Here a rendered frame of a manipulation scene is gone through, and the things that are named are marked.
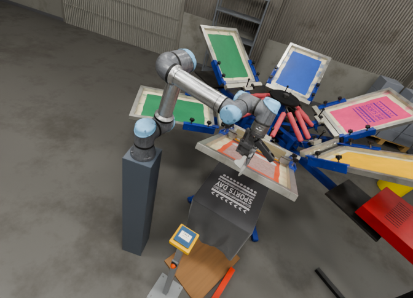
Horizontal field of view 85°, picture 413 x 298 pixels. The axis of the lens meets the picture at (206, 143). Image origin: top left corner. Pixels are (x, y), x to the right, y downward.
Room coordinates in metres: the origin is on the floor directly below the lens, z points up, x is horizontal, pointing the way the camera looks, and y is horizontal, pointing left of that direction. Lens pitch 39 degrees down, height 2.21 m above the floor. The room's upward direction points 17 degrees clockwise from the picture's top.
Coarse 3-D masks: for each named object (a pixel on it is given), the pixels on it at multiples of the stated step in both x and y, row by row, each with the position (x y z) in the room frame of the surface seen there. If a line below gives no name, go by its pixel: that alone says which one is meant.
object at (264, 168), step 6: (264, 156) 1.39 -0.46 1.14; (252, 162) 1.11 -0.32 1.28; (258, 162) 1.17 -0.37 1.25; (264, 162) 1.23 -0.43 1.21; (276, 162) 1.36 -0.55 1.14; (252, 168) 1.00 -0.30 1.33; (258, 168) 1.04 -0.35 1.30; (264, 168) 1.09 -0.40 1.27; (270, 168) 1.15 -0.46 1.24; (276, 168) 1.20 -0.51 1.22; (264, 174) 0.98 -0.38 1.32; (270, 174) 1.03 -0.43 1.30; (276, 174) 1.07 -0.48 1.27; (276, 180) 0.97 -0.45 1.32
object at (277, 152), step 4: (236, 132) 1.47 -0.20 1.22; (240, 132) 1.47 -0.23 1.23; (244, 132) 1.47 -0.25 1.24; (240, 136) 1.46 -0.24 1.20; (268, 144) 1.41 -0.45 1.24; (272, 148) 1.40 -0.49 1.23; (276, 148) 1.39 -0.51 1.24; (272, 152) 1.38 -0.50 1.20; (276, 152) 1.38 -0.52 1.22; (280, 152) 1.38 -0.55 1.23; (284, 152) 1.37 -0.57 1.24; (276, 156) 1.36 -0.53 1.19; (280, 156) 1.36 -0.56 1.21; (284, 156) 1.36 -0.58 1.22
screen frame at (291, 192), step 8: (216, 136) 1.24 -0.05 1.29; (224, 136) 1.40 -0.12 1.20; (200, 144) 0.96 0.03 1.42; (208, 144) 1.05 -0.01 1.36; (208, 152) 0.93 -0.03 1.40; (216, 152) 0.93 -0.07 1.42; (224, 160) 0.90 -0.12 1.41; (232, 160) 0.90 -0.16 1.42; (248, 168) 0.89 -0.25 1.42; (288, 168) 1.22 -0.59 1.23; (248, 176) 0.86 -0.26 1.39; (256, 176) 0.85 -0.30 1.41; (264, 176) 0.87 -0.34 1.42; (288, 176) 1.07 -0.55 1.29; (264, 184) 0.83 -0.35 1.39; (272, 184) 0.83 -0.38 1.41; (280, 184) 0.85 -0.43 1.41; (288, 184) 0.95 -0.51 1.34; (280, 192) 0.81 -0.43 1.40; (288, 192) 0.81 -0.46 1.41; (296, 192) 0.83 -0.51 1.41
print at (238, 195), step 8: (224, 176) 1.24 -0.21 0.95; (216, 184) 1.14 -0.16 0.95; (224, 184) 1.16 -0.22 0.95; (232, 184) 1.18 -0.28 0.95; (240, 184) 1.21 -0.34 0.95; (216, 192) 1.06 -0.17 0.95; (224, 192) 1.09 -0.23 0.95; (232, 192) 1.11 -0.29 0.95; (240, 192) 1.13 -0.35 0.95; (248, 192) 1.15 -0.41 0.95; (256, 192) 1.18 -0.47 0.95; (224, 200) 1.02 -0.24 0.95; (232, 200) 1.04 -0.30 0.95; (240, 200) 1.06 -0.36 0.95; (248, 200) 1.08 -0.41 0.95; (240, 208) 0.99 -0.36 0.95; (248, 208) 1.01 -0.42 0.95
